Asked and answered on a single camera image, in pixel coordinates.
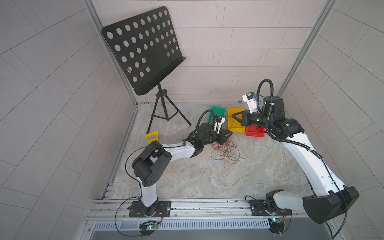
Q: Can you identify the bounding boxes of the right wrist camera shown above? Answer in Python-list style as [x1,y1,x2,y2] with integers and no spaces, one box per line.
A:
[243,92,259,114]

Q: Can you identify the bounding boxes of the left green circuit board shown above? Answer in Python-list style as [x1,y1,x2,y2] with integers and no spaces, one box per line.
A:
[139,221,161,231]

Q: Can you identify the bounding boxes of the right green circuit board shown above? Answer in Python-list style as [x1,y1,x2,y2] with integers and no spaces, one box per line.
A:
[268,218,285,235]

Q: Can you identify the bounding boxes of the green circuit board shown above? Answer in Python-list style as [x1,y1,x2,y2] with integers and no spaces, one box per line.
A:
[139,221,161,231]
[268,218,285,235]

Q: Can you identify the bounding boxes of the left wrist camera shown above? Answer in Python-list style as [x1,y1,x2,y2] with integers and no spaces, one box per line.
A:
[214,115,226,134]

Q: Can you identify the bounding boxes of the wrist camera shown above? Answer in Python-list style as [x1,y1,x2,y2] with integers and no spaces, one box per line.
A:
[214,115,226,134]
[243,92,259,114]

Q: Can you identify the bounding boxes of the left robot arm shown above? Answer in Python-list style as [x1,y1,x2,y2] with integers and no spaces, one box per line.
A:
[132,110,233,217]

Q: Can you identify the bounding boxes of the aluminium mounting rail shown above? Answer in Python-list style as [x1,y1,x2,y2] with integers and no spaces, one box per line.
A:
[85,197,308,221]

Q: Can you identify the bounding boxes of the green plastic bin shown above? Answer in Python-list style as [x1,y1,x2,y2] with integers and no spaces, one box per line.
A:
[208,106,228,129]

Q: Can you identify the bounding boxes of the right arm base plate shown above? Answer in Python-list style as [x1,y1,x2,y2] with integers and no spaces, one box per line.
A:
[246,199,292,217]

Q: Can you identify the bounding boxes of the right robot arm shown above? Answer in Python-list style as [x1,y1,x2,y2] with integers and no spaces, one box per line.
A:
[232,79,360,224]

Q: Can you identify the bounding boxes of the yellow triangular plastic block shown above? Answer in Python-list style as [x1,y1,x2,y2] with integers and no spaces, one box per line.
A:
[145,131,159,144]

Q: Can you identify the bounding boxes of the red plastic bin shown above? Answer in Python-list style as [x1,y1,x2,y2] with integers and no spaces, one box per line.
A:
[245,126,266,138]

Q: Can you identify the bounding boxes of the red cable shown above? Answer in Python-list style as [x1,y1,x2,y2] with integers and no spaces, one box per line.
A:
[211,137,245,170]

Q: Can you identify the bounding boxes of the yellow plastic bin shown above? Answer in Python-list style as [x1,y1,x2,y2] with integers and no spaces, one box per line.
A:
[227,108,246,133]

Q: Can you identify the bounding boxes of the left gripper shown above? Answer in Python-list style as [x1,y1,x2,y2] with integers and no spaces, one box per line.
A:
[199,128,232,147]

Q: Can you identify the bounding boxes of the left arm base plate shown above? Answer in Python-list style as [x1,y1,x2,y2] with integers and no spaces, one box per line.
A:
[129,200,172,218]

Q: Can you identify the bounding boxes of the black perforated music stand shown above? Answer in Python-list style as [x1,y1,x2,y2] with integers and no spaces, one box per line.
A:
[101,7,186,121]

